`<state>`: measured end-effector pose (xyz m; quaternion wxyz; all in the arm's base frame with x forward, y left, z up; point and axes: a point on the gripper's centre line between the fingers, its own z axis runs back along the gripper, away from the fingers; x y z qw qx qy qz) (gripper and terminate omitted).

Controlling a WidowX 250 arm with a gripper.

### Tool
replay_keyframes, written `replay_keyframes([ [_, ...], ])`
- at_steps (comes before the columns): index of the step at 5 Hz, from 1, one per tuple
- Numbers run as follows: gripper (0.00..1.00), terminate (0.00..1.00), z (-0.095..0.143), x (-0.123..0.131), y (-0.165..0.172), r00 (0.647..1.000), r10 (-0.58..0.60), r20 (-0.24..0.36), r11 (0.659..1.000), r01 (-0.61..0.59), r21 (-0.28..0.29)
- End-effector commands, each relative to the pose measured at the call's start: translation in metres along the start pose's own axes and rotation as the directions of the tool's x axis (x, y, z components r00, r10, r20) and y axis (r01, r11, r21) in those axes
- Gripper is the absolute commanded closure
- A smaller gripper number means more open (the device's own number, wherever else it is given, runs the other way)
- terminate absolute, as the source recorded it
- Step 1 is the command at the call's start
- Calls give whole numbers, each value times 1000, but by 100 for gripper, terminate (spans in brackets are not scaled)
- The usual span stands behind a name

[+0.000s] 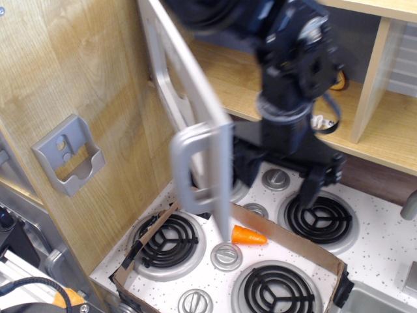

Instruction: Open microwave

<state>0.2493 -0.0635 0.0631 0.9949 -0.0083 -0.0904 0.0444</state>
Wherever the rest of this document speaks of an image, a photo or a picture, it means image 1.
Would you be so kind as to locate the grey toy faucet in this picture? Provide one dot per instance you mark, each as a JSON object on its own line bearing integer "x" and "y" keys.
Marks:
{"x": 408, "y": 212}

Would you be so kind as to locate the front right stove burner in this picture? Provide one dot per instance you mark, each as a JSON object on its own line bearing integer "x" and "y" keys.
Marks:
{"x": 275, "y": 286}

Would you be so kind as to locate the grey centre stove knob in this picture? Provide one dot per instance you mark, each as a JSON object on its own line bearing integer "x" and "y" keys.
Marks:
{"x": 226, "y": 257}

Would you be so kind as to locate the front left stove burner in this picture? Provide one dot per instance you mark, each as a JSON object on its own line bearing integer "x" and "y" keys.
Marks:
{"x": 174, "y": 251}

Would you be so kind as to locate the grey back stove knob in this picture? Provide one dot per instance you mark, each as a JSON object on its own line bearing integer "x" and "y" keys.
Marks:
{"x": 276, "y": 180}

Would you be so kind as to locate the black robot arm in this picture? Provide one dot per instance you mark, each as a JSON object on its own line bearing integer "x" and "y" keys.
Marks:
{"x": 298, "y": 62}

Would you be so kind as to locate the grey toy sink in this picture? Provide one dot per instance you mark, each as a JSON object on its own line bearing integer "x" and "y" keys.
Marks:
{"x": 365, "y": 299}

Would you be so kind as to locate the grey toy microwave door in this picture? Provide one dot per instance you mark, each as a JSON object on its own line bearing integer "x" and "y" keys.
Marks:
{"x": 202, "y": 148}

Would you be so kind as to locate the small grey stove knob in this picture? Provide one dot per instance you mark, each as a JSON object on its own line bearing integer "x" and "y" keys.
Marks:
{"x": 257, "y": 209}

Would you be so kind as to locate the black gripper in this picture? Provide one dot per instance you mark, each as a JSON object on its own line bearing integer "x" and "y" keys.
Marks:
{"x": 293, "y": 146}

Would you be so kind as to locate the grey oven door handle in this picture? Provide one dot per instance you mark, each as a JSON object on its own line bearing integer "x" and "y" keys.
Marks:
{"x": 56, "y": 266}

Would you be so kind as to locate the grey wall phone holder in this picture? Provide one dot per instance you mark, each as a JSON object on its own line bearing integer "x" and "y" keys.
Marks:
{"x": 62, "y": 144}

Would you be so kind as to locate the orange toy carrot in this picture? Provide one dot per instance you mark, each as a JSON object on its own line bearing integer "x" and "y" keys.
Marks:
{"x": 245, "y": 236}

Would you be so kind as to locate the back right stove burner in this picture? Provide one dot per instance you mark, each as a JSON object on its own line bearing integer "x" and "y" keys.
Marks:
{"x": 330, "y": 223}

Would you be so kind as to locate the grey front stove knob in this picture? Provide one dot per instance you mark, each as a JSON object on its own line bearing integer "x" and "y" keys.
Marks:
{"x": 195, "y": 301}

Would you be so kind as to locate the brown cardboard tray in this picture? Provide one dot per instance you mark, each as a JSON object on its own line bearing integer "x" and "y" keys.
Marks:
{"x": 143, "y": 295}

